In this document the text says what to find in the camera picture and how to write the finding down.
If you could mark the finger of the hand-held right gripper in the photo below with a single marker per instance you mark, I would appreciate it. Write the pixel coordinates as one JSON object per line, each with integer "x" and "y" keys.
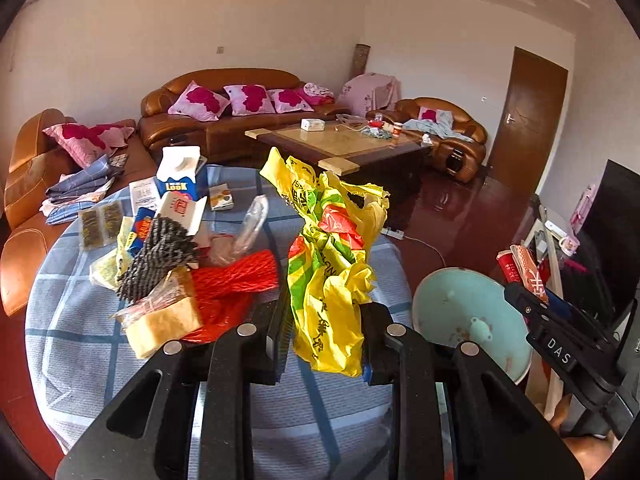
{"x": 557, "y": 302}
{"x": 530, "y": 310}

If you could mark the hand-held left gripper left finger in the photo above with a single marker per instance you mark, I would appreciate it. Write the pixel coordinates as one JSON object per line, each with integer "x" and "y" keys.
{"x": 272, "y": 345}

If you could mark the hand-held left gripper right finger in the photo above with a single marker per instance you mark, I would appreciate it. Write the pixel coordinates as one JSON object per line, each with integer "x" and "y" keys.
{"x": 375, "y": 345}

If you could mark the red plastic bag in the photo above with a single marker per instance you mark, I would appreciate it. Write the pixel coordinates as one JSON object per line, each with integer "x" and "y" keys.
{"x": 220, "y": 315}

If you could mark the red mesh bag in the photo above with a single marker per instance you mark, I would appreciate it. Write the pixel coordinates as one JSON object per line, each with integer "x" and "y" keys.
{"x": 235, "y": 275}

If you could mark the yellow printed plastic bag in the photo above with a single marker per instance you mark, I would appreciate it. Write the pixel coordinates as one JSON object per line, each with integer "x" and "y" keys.
{"x": 325, "y": 270}

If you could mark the tan paper bag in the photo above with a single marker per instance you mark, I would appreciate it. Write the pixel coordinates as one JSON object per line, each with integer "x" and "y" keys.
{"x": 160, "y": 325}

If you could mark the grey striped net sleeve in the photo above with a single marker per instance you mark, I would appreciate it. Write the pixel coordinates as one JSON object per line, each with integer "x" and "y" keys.
{"x": 155, "y": 255}

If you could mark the pale yellow plastic bag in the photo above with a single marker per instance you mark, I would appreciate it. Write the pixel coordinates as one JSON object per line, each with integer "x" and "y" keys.
{"x": 107, "y": 267}

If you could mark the person's right forearm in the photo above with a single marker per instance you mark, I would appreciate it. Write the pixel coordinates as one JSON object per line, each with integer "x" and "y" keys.
{"x": 592, "y": 455}

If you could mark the magenta small item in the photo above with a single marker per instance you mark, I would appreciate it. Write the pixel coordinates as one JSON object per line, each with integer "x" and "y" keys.
{"x": 575, "y": 263}

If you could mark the white printed mug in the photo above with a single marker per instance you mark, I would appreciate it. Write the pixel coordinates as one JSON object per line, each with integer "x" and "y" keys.
{"x": 569, "y": 246}

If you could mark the black television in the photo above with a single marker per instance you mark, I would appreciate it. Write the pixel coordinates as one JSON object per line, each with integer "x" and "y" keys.
{"x": 615, "y": 225}

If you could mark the pink toy package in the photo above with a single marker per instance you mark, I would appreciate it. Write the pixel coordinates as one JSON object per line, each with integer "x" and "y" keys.
{"x": 586, "y": 210}

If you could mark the white power strip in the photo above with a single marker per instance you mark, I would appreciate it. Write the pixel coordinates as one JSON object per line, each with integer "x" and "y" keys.
{"x": 393, "y": 232}

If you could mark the clear plastic bag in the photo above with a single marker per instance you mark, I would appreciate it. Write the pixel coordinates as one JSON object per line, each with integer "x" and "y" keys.
{"x": 247, "y": 230}

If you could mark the clear plastic wrapper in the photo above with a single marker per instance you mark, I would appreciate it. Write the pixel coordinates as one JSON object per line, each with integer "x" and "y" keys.
{"x": 155, "y": 292}

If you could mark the orange snack packet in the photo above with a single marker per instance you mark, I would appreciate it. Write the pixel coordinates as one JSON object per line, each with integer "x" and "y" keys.
{"x": 221, "y": 198}

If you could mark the white box red label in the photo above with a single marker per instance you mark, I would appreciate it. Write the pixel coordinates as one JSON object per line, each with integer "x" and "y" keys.
{"x": 182, "y": 212}

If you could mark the brown leather armchair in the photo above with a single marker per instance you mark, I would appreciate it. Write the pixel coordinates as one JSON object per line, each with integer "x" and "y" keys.
{"x": 465, "y": 147}

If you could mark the blue snack packet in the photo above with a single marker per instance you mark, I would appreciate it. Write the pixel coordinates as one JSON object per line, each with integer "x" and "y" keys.
{"x": 137, "y": 230}

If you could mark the brown wooden door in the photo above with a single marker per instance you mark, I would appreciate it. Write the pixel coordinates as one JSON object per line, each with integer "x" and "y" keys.
{"x": 525, "y": 120}

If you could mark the blue white milk carton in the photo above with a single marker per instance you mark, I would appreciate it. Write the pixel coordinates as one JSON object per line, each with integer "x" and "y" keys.
{"x": 175, "y": 180}

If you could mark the blue plaid tablecloth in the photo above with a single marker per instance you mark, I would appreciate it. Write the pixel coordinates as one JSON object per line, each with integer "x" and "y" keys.
{"x": 75, "y": 340}

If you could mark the white paper slip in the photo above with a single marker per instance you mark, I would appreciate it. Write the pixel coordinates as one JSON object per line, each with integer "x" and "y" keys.
{"x": 142, "y": 192}

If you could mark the dark tea packet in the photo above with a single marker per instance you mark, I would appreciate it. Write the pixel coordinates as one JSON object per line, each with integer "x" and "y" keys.
{"x": 91, "y": 227}
{"x": 111, "y": 224}

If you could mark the light blue clothes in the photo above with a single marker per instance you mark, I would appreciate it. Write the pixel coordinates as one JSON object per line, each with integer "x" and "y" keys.
{"x": 440, "y": 127}

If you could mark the dark wooden coffee table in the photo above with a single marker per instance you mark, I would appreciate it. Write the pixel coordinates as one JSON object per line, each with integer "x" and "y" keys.
{"x": 310, "y": 142}

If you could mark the red white tub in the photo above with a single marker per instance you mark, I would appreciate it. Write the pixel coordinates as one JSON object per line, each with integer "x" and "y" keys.
{"x": 397, "y": 131}

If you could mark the small pink rose cushion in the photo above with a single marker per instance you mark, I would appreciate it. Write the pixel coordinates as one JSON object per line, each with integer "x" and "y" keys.
{"x": 428, "y": 114}

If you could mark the white tissue box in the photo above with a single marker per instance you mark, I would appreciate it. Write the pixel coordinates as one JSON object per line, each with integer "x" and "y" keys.
{"x": 312, "y": 124}

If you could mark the long brown leather sofa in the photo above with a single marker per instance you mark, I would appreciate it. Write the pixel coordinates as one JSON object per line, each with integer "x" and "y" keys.
{"x": 170, "y": 132}

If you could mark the blue plaid cloth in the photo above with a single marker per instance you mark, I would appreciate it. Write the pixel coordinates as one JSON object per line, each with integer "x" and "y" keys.
{"x": 80, "y": 185}

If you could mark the pink floral cover cloth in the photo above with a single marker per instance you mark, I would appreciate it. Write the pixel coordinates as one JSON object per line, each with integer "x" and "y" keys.
{"x": 367, "y": 92}

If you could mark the folded pink blanket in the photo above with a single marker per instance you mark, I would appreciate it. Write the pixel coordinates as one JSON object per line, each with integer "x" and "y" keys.
{"x": 317, "y": 92}

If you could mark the rolled patterned mat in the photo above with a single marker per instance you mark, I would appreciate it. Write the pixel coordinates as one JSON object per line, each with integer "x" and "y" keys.
{"x": 362, "y": 60}

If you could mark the brown leather chaise sofa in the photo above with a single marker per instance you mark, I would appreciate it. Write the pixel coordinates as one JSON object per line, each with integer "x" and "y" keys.
{"x": 25, "y": 170}

